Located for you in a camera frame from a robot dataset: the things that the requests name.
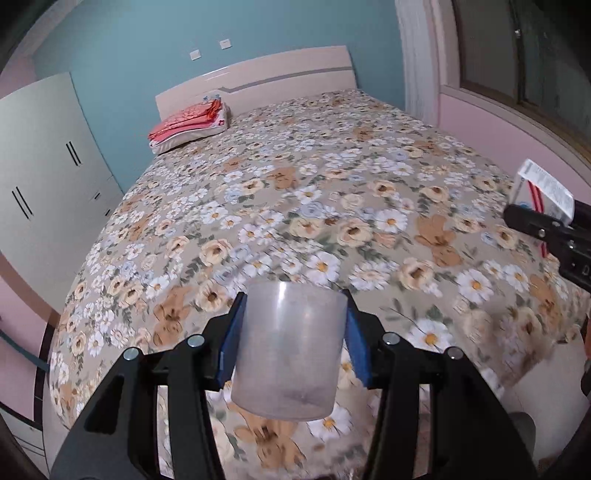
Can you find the clear plastic cup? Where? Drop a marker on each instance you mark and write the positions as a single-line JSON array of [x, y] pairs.
[[289, 351]]

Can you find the white floral pillow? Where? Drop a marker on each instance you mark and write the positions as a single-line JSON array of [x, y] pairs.
[[220, 125]]

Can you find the left wall socket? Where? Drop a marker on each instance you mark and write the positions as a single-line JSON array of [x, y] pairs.
[[194, 55]]

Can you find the red folded blanket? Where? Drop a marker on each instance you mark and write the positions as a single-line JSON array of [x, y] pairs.
[[197, 116]]

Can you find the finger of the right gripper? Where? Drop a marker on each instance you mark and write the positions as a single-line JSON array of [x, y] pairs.
[[582, 215], [561, 240]]

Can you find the floral bed cover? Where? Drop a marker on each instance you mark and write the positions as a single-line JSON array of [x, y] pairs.
[[340, 191]]

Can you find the white curtain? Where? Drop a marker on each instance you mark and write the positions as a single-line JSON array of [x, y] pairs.
[[420, 58]]

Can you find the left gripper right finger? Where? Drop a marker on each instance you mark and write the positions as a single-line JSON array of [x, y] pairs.
[[472, 435]]

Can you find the cream bed headboard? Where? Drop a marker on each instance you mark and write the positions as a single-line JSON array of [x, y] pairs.
[[266, 80]]

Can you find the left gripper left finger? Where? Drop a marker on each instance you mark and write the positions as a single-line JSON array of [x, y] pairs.
[[115, 435]]

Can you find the dark framed window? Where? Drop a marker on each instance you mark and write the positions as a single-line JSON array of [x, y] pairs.
[[533, 56]]

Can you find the white wardrobe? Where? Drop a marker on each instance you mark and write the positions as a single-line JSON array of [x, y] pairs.
[[57, 192]]

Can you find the white medicine box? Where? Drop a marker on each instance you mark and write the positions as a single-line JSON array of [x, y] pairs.
[[536, 189]]

